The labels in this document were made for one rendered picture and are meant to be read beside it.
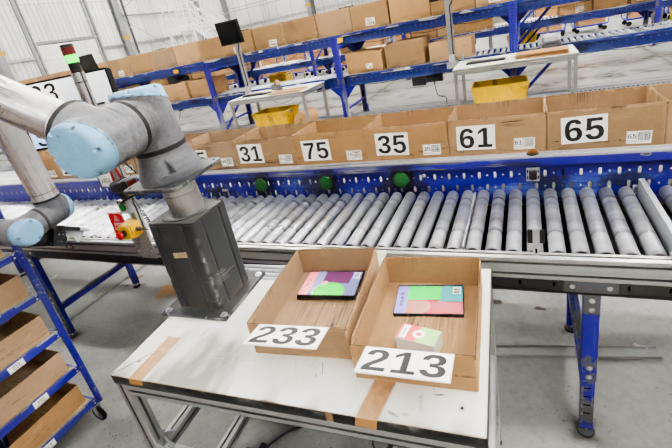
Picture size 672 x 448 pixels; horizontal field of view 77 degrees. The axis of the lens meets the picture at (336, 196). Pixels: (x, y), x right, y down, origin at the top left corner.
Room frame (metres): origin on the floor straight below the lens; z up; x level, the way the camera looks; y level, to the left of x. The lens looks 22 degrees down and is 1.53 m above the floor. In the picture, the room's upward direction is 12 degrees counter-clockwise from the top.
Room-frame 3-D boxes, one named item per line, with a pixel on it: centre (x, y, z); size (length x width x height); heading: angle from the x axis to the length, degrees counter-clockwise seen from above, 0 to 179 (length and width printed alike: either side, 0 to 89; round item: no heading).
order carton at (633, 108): (1.65, -1.13, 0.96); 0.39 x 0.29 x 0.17; 63
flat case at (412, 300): (0.98, -0.20, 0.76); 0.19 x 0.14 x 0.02; 71
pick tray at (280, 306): (1.06, 0.11, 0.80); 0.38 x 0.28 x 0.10; 159
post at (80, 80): (1.88, 0.95, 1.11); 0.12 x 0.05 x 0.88; 63
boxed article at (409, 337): (0.82, -0.13, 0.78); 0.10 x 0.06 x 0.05; 54
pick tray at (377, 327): (0.89, -0.16, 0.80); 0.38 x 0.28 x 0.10; 157
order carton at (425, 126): (2.00, -0.43, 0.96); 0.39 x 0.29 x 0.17; 63
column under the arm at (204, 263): (1.27, 0.48, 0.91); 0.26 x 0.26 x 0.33; 66
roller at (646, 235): (1.21, -0.99, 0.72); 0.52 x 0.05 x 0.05; 153
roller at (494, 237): (1.42, -0.59, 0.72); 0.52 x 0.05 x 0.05; 153
